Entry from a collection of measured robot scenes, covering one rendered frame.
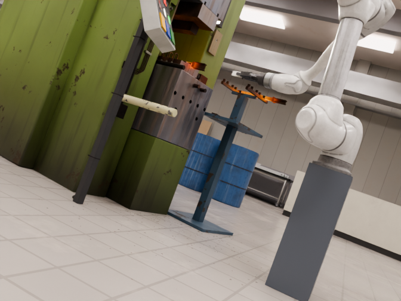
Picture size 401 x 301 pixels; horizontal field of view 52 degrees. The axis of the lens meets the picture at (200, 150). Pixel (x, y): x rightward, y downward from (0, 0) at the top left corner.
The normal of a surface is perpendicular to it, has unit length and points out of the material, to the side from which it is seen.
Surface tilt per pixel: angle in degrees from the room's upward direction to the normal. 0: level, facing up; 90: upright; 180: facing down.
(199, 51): 90
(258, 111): 90
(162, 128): 90
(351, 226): 90
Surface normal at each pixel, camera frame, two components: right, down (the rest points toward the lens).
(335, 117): 0.55, 0.04
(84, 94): -0.54, -0.21
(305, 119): -0.76, -0.18
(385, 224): -0.34, -0.15
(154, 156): 0.77, 0.27
